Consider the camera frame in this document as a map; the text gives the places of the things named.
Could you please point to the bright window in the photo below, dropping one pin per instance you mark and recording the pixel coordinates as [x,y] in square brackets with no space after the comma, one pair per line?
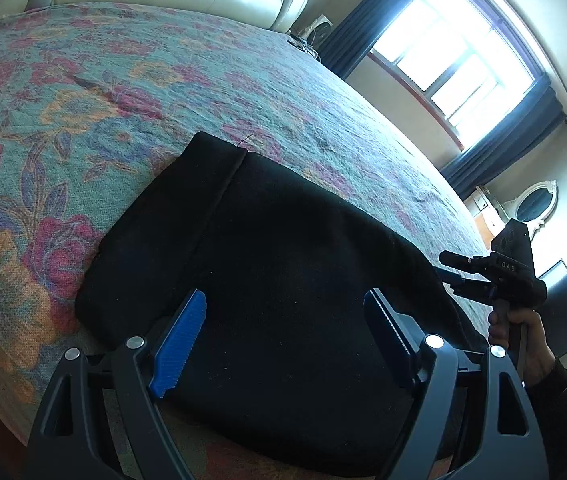
[463,58]

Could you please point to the white dressing table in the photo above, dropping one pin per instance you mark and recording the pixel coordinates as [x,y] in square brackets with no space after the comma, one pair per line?
[485,214]

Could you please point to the floral bedspread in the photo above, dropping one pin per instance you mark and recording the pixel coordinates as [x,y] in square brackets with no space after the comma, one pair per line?
[98,99]

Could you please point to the black flat television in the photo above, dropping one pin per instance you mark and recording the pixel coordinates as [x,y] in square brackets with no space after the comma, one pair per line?
[553,312]

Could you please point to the person right hand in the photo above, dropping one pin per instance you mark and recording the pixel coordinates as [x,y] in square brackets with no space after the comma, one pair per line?
[535,358]

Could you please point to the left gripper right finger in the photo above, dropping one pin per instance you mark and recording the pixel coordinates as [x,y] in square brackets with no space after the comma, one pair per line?
[474,401]

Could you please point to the right dark blue curtain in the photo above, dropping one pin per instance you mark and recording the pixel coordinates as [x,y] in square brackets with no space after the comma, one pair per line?
[537,115]

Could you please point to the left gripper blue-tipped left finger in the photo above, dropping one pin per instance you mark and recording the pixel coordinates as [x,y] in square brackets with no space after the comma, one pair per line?
[92,402]

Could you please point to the white oval vanity mirror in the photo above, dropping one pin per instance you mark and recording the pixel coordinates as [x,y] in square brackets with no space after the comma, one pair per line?
[534,206]

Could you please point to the left dark blue curtain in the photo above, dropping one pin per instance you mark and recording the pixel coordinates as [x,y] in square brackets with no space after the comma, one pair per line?
[355,36]

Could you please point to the white desk fan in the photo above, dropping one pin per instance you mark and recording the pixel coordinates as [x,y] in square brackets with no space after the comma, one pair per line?
[317,31]

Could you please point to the dark sleeved right forearm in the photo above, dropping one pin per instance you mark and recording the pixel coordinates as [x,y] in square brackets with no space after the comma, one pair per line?
[549,402]

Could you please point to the black pants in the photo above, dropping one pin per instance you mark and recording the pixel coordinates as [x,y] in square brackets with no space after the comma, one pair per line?
[285,363]

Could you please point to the dark blue curtain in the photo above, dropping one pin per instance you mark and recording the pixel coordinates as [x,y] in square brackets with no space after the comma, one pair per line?
[537,115]
[355,36]

